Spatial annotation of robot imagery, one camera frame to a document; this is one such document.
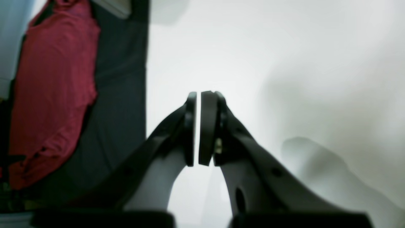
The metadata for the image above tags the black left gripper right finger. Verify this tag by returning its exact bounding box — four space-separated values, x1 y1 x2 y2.
199 91 372 228

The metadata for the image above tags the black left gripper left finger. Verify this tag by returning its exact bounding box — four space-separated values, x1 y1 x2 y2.
32 92 197 228

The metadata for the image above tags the red cloth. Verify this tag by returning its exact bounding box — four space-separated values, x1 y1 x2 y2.
8 0 100 190

